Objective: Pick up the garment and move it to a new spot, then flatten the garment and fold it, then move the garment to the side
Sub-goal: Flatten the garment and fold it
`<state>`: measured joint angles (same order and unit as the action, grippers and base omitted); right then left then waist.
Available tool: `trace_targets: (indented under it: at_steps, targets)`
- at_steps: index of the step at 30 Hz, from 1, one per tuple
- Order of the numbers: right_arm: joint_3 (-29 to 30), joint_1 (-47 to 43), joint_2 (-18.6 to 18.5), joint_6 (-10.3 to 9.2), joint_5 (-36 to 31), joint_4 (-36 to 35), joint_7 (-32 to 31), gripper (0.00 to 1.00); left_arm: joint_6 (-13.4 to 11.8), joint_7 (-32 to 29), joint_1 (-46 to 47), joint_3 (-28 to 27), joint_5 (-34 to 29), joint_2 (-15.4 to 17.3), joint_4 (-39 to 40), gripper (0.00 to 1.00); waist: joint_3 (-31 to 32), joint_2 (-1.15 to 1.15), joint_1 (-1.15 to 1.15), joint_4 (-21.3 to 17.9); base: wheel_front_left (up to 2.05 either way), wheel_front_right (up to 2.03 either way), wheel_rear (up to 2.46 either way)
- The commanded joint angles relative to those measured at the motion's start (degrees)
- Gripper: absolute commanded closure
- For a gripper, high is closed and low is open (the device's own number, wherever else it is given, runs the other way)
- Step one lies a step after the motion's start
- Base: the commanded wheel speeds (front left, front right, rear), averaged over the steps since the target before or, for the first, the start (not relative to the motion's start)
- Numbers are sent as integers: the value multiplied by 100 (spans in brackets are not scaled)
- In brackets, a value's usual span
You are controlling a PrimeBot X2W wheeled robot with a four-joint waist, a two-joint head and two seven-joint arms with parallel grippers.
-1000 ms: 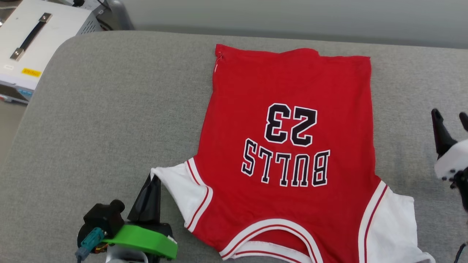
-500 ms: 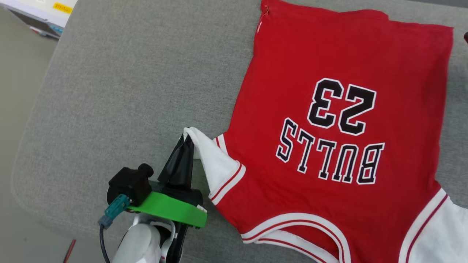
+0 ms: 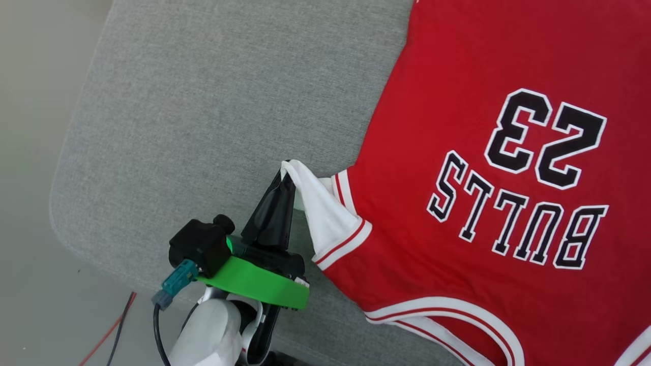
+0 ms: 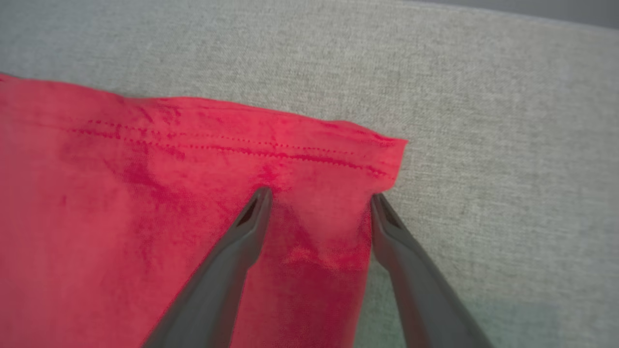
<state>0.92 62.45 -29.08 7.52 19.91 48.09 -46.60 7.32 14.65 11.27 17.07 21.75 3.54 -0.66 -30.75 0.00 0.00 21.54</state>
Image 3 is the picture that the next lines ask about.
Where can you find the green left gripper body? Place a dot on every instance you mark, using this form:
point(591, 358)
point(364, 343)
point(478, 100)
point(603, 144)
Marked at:
point(254, 282)

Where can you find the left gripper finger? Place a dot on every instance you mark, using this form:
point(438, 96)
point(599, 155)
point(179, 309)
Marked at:
point(269, 218)
point(290, 218)

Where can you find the red Bulls 23 jersey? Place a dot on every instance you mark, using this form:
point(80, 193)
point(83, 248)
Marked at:
point(483, 152)

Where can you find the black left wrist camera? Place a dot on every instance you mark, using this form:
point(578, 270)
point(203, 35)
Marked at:
point(201, 246)

